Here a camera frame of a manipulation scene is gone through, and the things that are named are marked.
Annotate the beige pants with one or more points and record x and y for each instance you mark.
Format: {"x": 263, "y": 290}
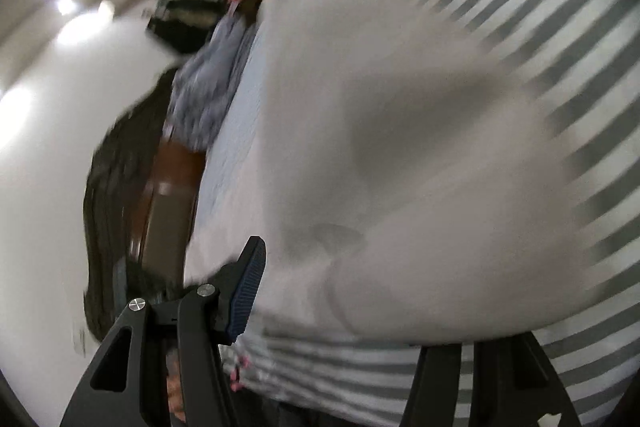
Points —
{"x": 400, "y": 157}

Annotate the folded blue-grey quilt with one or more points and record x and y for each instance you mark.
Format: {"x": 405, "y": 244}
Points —
{"x": 210, "y": 82}

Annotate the bed with striped sheet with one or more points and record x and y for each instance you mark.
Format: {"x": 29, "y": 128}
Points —
{"x": 550, "y": 7}

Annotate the black hanging jacket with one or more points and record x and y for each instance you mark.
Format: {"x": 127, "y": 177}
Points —
{"x": 182, "y": 24}

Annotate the dark wooden headboard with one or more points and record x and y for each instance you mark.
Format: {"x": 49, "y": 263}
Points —
{"x": 125, "y": 187}

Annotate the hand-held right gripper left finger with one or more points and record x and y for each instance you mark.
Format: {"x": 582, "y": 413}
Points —
{"x": 245, "y": 302}

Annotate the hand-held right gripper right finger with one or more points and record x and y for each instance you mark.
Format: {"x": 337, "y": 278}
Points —
{"x": 440, "y": 382}

